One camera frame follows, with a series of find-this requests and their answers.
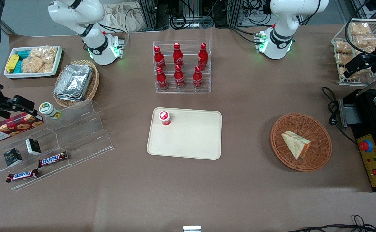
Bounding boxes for small red yogurt bottle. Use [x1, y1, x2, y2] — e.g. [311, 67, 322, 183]
[158, 110, 172, 126]

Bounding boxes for red emergency stop button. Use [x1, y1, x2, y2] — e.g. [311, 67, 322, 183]
[359, 140, 374, 153]

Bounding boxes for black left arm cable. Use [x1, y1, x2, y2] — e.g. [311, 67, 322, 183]
[345, 0, 376, 60]

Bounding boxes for green white yogurt bottle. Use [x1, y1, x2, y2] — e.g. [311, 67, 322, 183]
[39, 102, 62, 120]

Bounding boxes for red tartan cookie box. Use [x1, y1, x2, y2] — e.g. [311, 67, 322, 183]
[0, 112, 44, 144]

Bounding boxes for clear acrylic bottle rack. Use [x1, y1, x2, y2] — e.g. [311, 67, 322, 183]
[153, 40, 212, 94]

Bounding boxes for beige crumpled cloth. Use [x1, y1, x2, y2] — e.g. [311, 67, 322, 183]
[102, 3, 142, 33]

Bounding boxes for brown round wicker basket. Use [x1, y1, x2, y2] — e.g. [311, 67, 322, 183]
[270, 113, 332, 172]

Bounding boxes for Snickers chocolate bar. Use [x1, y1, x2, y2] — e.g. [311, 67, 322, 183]
[38, 151, 69, 168]
[6, 168, 40, 183]

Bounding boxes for beige plastic tray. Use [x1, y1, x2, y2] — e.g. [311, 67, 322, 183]
[147, 107, 223, 160]

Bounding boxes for aluminium frame with cables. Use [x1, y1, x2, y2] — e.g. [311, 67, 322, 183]
[136, 0, 273, 29]

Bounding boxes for triangle sandwich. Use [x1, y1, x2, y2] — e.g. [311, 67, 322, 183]
[281, 130, 312, 160]

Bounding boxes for red Coca-Cola bottle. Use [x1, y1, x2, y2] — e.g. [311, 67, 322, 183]
[193, 66, 203, 89]
[198, 43, 209, 70]
[156, 67, 169, 90]
[173, 43, 184, 67]
[154, 45, 167, 70]
[174, 64, 186, 89]

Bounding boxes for light oval wicker basket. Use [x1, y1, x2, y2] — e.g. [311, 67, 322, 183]
[53, 60, 100, 108]

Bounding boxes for black floor cables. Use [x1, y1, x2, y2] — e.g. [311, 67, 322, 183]
[286, 215, 376, 232]

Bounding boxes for clear bag of rice crackers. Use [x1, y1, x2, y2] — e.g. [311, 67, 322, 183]
[21, 46, 58, 73]

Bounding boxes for stacked aluminium foil containers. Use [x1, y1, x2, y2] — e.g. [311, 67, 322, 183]
[53, 64, 94, 101]

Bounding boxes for clear acrylic stepped stand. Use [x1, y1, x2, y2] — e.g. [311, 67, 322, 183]
[0, 98, 115, 191]

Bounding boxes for clear bag of fried snacks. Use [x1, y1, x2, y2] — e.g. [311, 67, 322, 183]
[354, 34, 376, 54]
[334, 40, 354, 54]
[349, 22, 372, 36]
[334, 53, 356, 80]

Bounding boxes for black power cable with plug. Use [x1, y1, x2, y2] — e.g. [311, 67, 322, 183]
[322, 86, 358, 144]

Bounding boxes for small black box gold print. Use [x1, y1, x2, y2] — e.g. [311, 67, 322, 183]
[4, 148, 23, 167]

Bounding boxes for white rectangular snack bin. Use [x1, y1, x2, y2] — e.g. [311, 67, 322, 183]
[3, 46, 63, 79]

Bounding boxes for yellow snack packet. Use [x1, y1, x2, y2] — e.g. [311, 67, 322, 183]
[6, 54, 20, 73]

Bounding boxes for small black box white side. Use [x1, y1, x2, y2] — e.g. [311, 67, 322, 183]
[25, 138, 42, 156]

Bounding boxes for teal snack packet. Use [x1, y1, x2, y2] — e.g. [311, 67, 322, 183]
[14, 49, 31, 74]

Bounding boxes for clear rack with snack bags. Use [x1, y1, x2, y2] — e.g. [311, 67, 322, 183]
[331, 18, 376, 86]

